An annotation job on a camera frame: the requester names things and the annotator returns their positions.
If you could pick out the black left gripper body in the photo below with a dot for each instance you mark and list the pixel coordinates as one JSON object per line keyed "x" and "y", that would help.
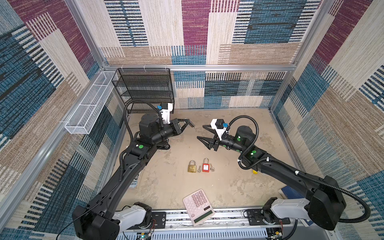
{"x": 173, "y": 128}

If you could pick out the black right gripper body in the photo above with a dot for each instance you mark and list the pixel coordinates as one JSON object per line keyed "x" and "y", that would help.
{"x": 217, "y": 142}

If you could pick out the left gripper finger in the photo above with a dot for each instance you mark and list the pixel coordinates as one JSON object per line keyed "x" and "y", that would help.
{"x": 184, "y": 126}
{"x": 185, "y": 121}

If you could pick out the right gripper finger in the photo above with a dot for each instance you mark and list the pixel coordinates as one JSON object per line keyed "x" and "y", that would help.
{"x": 209, "y": 128}
{"x": 207, "y": 142}

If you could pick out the red safety padlock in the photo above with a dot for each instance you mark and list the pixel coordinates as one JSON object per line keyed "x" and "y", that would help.
{"x": 206, "y": 165}

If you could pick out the brass padlock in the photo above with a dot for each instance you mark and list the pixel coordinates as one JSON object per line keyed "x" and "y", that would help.
{"x": 192, "y": 167}

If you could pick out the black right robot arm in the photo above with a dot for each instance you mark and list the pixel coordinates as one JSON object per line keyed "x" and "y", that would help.
{"x": 322, "y": 199}

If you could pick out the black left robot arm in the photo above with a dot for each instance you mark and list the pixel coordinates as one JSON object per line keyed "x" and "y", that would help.
{"x": 100, "y": 219}

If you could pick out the black stapler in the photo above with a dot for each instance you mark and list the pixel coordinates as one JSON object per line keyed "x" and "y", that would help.
{"x": 164, "y": 147}

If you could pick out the pink calculator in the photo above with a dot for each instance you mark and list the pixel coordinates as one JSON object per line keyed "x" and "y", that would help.
{"x": 198, "y": 207}

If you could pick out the treehouse paperback book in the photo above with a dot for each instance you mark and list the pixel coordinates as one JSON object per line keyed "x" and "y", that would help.
{"x": 134, "y": 183}

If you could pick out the dark blue hardcover book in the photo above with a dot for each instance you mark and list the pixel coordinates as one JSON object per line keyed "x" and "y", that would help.
{"x": 289, "y": 193}

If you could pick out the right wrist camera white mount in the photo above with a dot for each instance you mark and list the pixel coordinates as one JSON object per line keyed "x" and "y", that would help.
{"x": 220, "y": 128}

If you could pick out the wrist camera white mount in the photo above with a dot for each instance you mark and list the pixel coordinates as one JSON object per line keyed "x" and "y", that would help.
{"x": 220, "y": 128}
{"x": 165, "y": 110}

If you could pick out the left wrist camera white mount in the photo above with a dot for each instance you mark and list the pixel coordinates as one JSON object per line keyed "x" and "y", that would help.
{"x": 165, "y": 110}

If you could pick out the black wire shelf rack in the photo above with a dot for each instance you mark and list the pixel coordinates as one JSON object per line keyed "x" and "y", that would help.
{"x": 152, "y": 85}

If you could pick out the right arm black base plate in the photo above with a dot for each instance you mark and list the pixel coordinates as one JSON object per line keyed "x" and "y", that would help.
{"x": 259, "y": 217}

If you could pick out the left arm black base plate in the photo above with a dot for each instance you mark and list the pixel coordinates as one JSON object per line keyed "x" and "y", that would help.
{"x": 158, "y": 218}

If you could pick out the white wire mesh basket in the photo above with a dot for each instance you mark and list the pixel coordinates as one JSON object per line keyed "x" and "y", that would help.
{"x": 87, "y": 112}

